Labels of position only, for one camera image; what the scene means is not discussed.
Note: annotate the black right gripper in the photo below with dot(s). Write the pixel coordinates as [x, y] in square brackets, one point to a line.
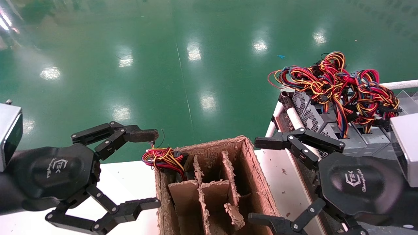
[359, 182]

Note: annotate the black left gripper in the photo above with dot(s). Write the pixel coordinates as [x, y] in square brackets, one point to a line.
[55, 173]

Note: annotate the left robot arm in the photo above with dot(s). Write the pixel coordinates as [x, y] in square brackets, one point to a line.
[5, 195]

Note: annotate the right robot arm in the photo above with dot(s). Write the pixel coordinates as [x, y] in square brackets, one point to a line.
[414, 205]

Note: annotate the worn cardboard divider box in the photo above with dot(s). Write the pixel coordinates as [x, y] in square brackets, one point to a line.
[258, 182]

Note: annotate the silver power supply unit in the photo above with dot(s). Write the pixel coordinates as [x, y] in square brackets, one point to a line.
[351, 143]
[300, 101]
[312, 117]
[380, 138]

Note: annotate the clear acrylic divider tray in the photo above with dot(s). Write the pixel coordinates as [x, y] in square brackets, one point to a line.
[408, 104]

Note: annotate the white tube rack frame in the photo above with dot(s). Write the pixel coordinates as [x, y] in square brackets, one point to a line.
[295, 117]

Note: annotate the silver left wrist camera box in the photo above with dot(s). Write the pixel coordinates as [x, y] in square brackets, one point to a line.
[9, 137]

